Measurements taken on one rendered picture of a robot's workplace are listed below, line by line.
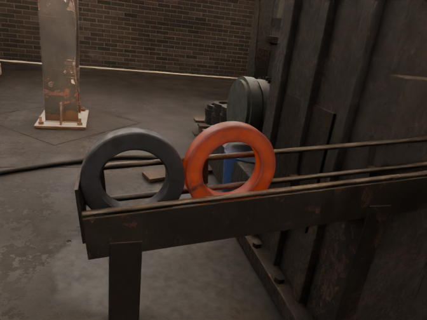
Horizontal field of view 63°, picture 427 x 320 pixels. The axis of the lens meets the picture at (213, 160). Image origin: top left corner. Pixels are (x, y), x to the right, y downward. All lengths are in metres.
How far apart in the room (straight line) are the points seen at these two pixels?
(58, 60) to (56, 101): 0.33
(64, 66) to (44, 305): 2.15
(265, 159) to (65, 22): 2.59
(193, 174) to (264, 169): 0.14
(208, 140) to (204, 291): 0.86
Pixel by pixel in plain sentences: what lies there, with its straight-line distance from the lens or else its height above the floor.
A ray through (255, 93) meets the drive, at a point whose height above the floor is 0.62.
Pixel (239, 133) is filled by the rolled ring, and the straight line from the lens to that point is 0.65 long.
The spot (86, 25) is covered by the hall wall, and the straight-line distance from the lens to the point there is 6.67.
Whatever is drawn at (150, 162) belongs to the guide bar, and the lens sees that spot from 0.70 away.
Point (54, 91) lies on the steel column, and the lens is 3.19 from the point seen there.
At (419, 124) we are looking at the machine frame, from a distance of 0.99.
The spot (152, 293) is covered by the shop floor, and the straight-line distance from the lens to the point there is 1.38.
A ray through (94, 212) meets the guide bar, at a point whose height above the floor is 0.61.
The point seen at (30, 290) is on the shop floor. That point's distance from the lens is 1.45.
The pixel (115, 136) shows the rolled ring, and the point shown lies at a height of 0.74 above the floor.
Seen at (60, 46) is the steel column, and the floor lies 0.65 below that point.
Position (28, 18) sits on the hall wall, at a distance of 6.77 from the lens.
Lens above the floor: 0.93
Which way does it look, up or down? 21 degrees down
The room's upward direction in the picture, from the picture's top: 7 degrees clockwise
